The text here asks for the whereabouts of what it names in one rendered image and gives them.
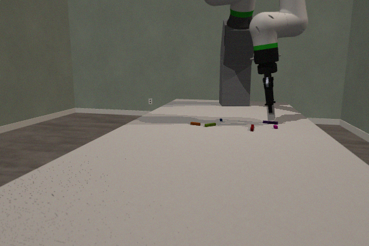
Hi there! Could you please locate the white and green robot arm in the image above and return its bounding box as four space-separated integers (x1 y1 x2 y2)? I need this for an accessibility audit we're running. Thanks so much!
205 0 308 65

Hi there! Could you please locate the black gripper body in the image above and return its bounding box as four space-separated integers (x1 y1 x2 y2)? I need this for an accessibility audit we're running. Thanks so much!
258 63 277 82

